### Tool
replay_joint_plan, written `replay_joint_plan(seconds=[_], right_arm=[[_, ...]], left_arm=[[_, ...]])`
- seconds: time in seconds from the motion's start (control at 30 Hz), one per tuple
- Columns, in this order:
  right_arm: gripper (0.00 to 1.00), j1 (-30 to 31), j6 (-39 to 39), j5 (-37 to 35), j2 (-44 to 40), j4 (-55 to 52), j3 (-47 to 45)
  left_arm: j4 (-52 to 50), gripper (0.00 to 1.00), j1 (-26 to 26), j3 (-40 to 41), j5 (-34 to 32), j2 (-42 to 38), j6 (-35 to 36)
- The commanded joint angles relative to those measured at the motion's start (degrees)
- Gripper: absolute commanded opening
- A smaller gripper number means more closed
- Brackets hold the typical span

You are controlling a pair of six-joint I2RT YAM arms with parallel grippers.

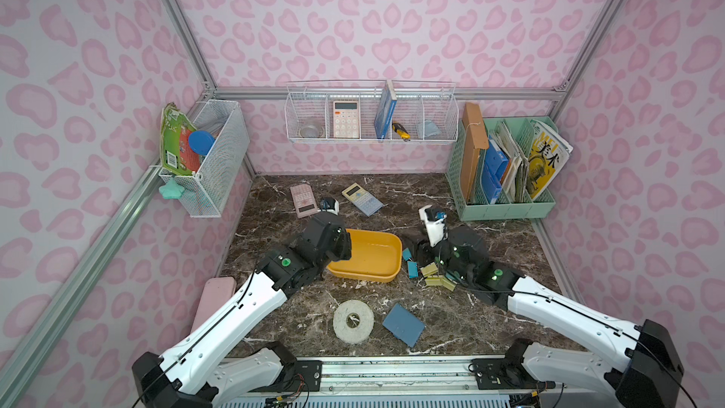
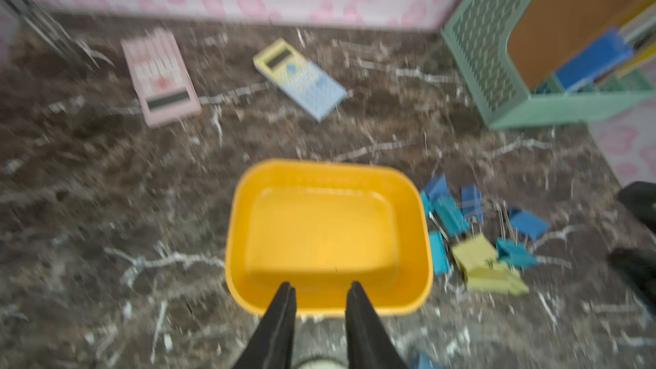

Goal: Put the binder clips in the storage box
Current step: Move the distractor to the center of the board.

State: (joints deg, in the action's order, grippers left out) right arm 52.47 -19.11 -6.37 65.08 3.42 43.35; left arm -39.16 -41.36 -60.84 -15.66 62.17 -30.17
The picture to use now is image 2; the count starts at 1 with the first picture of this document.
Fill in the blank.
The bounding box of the blue binder clip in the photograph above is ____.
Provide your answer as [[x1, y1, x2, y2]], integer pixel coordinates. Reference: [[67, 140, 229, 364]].
[[461, 184, 483, 224], [509, 208, 550, 240], [422, 175, 451, 202]]

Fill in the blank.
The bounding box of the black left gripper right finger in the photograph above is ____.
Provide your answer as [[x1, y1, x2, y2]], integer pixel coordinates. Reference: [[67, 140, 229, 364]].
[[345, 281, 408, 368]]

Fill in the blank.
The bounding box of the yellow blue calculator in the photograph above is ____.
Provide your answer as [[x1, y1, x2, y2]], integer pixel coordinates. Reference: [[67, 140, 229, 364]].
[[253, 39, 348, 121]]

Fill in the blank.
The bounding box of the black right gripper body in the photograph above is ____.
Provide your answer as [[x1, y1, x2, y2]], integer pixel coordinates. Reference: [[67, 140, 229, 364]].
[[608, 181, 655, 313]]

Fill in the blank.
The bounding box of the yellow plastic storage box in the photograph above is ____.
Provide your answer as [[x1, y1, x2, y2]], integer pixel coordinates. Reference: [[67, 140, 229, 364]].
[[225, 160, 434, 317]]

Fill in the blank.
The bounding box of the yellow-green binder clip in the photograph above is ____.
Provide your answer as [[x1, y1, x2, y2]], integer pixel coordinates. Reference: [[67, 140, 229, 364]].
[[465, 263, 530, 296], [451, 233, 498, 272]]

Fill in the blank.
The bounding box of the pink calculator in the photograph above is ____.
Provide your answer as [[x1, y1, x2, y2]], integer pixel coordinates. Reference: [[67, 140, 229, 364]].
[[121, 29, 202, 128]]

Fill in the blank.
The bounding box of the brown clipboard in organizer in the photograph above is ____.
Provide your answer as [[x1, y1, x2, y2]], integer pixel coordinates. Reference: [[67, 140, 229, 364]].
[[508, 0, 649, 89]]

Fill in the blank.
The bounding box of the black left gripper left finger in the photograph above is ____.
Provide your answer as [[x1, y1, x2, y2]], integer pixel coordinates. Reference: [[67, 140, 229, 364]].
[[233, 282, 297, 369]]

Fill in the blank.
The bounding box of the green plastic file organizer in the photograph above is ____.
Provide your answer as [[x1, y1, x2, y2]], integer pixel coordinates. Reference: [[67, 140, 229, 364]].
[[442, 0, 655, 130]]

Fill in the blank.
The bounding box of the blue folder in organizer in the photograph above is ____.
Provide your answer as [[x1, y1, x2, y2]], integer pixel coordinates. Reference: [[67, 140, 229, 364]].
[[555, 28, 634, 92]]

